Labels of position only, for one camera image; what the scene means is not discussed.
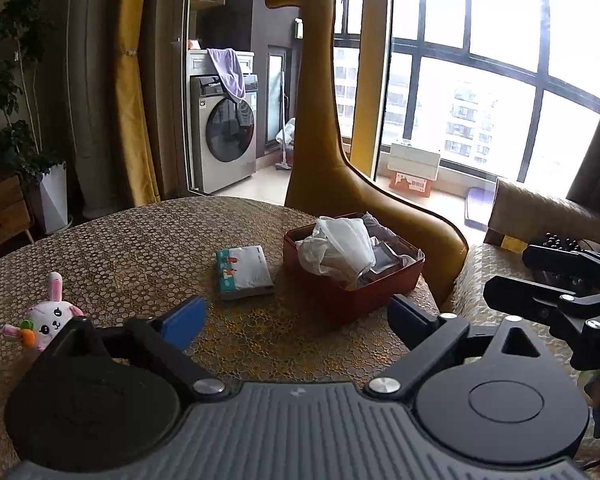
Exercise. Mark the green potted plant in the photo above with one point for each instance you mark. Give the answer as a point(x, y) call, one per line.
point(15, 25)

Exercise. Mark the golden giraffe statue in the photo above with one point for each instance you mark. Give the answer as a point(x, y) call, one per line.
point(320, 160)

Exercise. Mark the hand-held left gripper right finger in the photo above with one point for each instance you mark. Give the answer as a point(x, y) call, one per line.
point(406, 317)

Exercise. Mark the red tin box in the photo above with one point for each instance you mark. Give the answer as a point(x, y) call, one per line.
point(340, 305)

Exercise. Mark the purple mat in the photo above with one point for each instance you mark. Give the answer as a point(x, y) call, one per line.
point(477, 210)

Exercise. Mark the white bunny plush toy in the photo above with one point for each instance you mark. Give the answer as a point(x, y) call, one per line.
point(50, 320)

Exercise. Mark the dark curtain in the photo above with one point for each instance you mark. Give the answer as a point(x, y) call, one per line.
point(597, 160)

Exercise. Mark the white teal tissue pack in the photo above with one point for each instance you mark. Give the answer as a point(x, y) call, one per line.
point(247, 270)

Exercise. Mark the gold patterned tablecloth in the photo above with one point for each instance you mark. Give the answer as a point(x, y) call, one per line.
point(105, 240)

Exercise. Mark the silver washing machine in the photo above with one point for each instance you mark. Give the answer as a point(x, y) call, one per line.
point(220, 170)

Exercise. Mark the white plastic bag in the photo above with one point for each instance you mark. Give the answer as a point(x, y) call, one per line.
point(340, 245)

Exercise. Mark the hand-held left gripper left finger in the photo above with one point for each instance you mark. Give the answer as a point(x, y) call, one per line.
point(185, 322)

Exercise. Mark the yellow curtain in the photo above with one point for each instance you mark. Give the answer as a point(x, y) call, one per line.
point(135, 85)
point(372, 60)

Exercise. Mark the white box on red box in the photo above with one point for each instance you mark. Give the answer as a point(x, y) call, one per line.
point(412, 160)

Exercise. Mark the small orange box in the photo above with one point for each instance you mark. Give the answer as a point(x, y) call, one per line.
point(193, 44)

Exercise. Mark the wooden drawer cabinet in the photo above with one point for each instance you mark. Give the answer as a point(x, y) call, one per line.
point(2, 215)

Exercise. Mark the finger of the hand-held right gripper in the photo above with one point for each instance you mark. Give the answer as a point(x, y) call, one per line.
point(555, 260)
point(515, 295)

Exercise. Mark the grey curtain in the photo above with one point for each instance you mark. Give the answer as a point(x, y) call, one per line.
point(92, 85)

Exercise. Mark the black beaded item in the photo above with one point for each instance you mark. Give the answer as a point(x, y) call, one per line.
point(560, 241)

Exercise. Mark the purple cloth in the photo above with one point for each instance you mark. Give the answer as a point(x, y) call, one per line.
point(230, 72)

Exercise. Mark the red cardboard box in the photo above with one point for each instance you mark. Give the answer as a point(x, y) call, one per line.
point(410, 184)

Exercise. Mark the floor mop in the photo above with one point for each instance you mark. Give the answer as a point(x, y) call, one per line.
point(282, 160)

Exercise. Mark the white planter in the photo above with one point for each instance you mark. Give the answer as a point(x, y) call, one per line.
point(55, 200)

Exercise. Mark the white panelled counter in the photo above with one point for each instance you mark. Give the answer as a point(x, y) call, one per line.
point(197, 62)

